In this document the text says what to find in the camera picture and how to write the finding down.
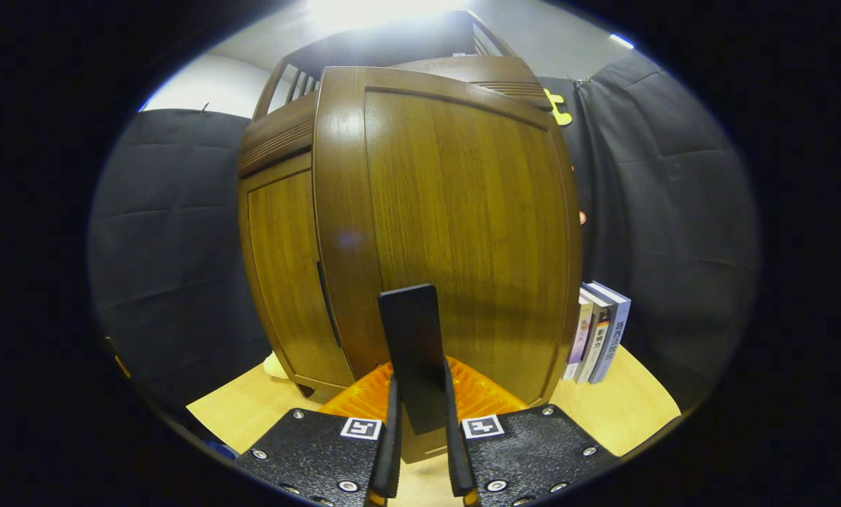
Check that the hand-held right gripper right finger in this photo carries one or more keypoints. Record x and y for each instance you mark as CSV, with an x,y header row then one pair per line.
x,y
456,458

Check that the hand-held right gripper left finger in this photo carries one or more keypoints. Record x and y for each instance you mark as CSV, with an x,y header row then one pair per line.
x,y
392,451

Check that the wooden shoe cabinet door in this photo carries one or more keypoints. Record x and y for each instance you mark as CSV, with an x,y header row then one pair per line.
x,y
463,211
287,267

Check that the wooden double-door shoe cabinet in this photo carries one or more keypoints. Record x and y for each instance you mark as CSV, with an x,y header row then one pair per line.
x,y
279,267

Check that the cream soft object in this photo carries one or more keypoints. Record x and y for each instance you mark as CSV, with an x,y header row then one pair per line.
x,y
276,366

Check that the purple cover book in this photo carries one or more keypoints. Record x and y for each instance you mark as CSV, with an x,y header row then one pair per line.
x,y
579,345

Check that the blue and white book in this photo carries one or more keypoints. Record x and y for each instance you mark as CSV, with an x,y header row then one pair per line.
x,y
618,331

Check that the black backdrop cloth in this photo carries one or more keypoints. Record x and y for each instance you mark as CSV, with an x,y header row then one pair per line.
x,y
674,211

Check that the large rectangular ceiling light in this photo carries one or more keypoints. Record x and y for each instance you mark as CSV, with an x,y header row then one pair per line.
x,y
378,10

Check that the small ceiling light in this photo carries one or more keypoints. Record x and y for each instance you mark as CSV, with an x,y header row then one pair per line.
x,y
621,41

